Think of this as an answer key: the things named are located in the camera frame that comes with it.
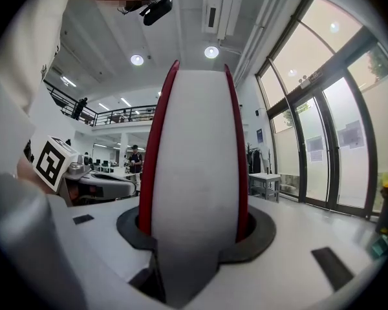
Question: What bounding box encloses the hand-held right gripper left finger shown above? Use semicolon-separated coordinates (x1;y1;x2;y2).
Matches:
48;194;158;284

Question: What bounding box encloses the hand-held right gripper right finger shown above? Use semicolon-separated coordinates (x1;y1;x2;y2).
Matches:
193;196;380;304

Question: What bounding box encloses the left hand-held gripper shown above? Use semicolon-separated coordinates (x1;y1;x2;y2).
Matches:
24;135;138;207

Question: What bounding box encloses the person's left forearm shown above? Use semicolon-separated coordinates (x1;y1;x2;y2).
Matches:
16;156;39;187

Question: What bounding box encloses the grey side table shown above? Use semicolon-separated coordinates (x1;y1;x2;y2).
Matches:
248;172;281;203

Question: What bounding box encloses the black mezzanine railing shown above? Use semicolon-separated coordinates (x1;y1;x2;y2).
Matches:
43;79;157;127

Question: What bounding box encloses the black coat rack with clothes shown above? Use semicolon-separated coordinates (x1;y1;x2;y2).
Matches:
245;142;272;175

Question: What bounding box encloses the paper notice on glass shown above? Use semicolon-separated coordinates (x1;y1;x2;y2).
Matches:
306;135;325;163
337;119;365;150

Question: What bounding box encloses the yellow and green bin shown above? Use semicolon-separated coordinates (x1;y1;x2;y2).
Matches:
370;171;388;260

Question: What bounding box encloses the person's white shirt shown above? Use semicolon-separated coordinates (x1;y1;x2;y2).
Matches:
0;0;85;116

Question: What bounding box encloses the white ceiling air conditioner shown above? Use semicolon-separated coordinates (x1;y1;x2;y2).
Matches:
201;0;243;41

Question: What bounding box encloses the glass window wall black frame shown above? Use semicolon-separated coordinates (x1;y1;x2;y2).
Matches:
255;0;388;221

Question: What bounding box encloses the black head camera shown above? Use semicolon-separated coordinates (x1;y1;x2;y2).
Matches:
118;0;174;26

